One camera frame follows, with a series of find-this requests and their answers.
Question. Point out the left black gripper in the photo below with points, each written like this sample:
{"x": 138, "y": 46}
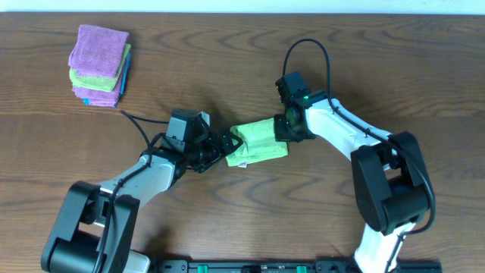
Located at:
{"x": 221, "y": 146}

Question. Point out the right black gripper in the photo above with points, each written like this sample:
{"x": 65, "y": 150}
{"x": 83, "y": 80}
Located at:
{"x": 280, "y": 134}

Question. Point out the light green microfiber cloth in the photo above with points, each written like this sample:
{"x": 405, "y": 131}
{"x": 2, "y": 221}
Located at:
{"x": 258, "y": 144}

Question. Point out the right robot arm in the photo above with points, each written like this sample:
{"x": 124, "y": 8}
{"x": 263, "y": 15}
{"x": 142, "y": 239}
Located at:
{"x": 391, "y": 184}

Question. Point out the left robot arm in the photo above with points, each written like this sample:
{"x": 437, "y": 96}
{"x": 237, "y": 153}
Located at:
{"x": 94, "y": 228}

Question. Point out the green folded cloth in stack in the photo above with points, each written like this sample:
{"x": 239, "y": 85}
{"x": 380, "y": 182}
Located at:
{"x": 103, "y": 84}

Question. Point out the lower purple folded cloth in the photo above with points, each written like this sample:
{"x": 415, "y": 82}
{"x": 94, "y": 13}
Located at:
{"x": 98, "y": 90}

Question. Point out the purple folded cloth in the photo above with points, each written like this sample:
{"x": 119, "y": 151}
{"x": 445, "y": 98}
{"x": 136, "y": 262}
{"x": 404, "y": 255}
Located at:
{"x": 98, "y": 90}
{"x": 98, "y": 51}

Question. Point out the blue folded cloth at bottom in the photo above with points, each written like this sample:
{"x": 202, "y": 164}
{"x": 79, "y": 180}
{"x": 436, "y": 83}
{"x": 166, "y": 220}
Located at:
{"x": 111, "y": 99}

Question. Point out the top purple folded cloth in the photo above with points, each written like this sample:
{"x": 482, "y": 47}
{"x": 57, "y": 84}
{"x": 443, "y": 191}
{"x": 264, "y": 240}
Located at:
{"x": 98, "y": 51}

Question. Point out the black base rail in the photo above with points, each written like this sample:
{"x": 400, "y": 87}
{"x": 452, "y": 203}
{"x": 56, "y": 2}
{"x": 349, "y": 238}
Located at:
{"x": 318, "y": 266}

